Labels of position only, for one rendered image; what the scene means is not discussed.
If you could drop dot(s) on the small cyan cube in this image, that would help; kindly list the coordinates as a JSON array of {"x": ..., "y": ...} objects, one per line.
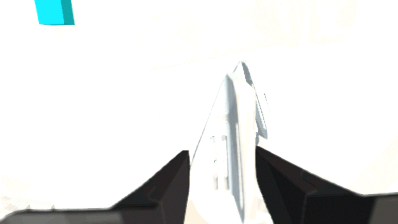
[{"x": 54, "y": 12}]

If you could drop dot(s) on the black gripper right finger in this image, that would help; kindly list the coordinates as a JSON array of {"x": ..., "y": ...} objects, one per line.
[{"x": 293, "y": 195}]

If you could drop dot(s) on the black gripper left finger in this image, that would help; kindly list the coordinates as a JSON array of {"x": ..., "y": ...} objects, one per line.
[{"x": 160, "y": 199}]

